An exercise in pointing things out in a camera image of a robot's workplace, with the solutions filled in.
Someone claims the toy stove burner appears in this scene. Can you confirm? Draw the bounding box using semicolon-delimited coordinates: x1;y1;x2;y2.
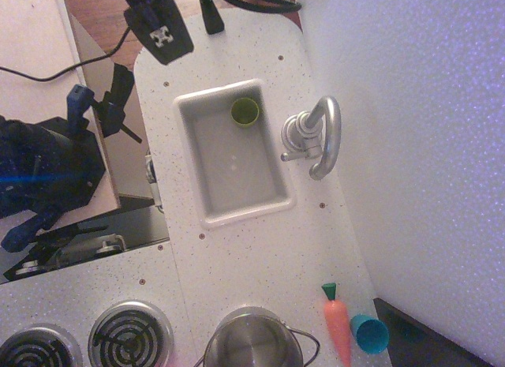
88;300;174;366
1;324;83;367

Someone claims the blue clamp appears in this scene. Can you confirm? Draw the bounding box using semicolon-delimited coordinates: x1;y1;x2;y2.
66;84;95;138
1;208;62;253

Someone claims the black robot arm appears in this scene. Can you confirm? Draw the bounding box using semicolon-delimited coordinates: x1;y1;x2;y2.
124;0;194;66

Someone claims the silver faucet base with handle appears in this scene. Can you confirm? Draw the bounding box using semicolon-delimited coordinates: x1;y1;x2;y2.
280;111;323;162

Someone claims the orange toy carrot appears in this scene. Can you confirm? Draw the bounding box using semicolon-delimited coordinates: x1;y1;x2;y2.
321;283;352;367

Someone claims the teal plastic cup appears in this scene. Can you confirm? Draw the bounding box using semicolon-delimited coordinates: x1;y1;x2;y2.
350;314;390;354

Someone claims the black clamp bracket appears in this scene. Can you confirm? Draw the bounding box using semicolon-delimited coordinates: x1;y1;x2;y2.
92;63;142;144

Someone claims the black cable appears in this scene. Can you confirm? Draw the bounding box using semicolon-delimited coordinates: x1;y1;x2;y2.
0;23;133;83

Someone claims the toy stove burner middle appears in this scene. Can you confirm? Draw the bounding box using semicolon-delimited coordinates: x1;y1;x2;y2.
88;300;174;366

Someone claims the grey sink basin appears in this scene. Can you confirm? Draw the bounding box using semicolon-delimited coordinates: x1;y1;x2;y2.
172;79;296;229

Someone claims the toy stove burner left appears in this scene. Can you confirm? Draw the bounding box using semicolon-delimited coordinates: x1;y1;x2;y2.
1;324;83;367

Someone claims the black camera mount equipment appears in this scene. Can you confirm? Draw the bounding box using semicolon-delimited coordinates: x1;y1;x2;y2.
1;117;105;218

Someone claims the stainless steel pot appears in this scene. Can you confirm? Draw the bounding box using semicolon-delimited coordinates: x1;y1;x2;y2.
196;306;320;366

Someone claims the blue clamp upper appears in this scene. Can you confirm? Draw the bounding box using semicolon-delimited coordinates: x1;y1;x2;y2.
66;84;95;138

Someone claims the blue clamp lower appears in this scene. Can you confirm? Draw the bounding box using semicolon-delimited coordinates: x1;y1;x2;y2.
1;208;62;253

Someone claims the green plastic cup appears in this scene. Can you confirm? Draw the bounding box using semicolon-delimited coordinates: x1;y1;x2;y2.
230;97;260;129

